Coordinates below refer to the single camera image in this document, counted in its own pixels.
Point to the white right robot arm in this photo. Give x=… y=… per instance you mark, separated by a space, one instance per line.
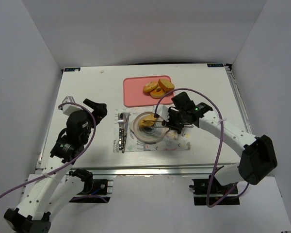
x=257 y=154

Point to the pink rectangular tray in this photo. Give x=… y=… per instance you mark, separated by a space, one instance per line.
x=133 y=94

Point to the silver knife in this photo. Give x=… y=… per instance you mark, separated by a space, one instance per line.
x=124 y=130

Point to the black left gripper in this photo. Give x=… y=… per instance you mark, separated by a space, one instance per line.
x=97 y=109

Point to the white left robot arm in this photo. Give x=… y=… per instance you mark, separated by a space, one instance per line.
x=57 y=184

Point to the plain orange bagel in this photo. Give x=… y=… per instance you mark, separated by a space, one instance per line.
x=157 y=93

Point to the purple mug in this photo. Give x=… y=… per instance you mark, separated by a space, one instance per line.
x=171 y=135

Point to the floral placemat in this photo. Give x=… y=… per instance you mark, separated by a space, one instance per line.
x=133 y=144

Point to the blue table label right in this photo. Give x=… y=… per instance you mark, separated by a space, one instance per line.
x=215 y=65

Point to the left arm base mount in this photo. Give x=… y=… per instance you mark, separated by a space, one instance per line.
x=95 y=190

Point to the silver fork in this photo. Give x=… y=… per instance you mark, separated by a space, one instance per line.
x=121 y=122

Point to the blue table label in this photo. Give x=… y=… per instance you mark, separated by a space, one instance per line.
x=72 y=69
x=215 y=65

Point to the aluminium table frame rail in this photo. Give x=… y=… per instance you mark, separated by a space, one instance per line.
x=105 y=85

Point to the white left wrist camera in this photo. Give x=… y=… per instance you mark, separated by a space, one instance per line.
x=69 y=108

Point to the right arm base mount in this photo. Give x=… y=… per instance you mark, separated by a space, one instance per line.
x=199 y=188

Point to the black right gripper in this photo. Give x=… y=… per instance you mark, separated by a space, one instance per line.
x=172 y=120

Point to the swirl patterned ceramic plate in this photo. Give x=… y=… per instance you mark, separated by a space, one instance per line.
x=147 y=135

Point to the blue table label left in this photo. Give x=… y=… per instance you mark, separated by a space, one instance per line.
x=72 y=69

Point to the toast slice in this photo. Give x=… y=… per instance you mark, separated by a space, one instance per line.
x=166 y=85

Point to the oval speckled bread roll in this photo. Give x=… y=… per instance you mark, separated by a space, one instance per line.
x=147 y=121

